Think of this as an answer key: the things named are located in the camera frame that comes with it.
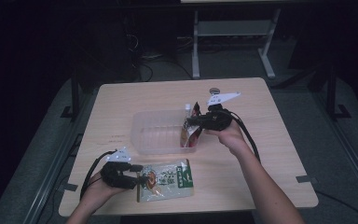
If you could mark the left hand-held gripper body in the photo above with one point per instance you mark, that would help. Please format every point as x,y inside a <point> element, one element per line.
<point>118,174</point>

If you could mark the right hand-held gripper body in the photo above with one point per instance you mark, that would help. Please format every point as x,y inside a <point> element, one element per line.
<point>217,119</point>

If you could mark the red and black snack packet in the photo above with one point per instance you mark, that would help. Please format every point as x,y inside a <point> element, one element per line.
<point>197,109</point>

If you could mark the green and white food pouch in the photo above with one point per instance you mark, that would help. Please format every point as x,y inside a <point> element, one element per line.
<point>167,182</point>

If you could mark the clear plastic container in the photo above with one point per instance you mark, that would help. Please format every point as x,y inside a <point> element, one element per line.
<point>158,133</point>

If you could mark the person's right hand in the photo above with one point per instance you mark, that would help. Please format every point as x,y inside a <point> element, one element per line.
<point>230,138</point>

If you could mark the person's left hand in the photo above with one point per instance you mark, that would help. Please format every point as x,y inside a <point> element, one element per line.
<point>101,191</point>

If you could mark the grey table grommet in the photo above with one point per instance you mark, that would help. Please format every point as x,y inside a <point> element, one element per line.
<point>214,90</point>

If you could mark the grey tape strip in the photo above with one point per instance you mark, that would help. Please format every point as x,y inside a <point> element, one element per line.
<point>306,179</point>
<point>68,187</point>

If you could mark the person's dark clothing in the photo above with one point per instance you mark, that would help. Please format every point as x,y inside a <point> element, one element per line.
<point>186,219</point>

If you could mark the black metal stand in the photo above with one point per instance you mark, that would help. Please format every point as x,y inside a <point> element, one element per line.
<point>332,93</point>
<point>74,99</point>

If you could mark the grey metal rail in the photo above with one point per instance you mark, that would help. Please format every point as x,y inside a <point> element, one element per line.
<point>52,174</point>
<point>348,149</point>

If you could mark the white desk frame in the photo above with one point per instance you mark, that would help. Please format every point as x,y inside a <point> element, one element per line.
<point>233,28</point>

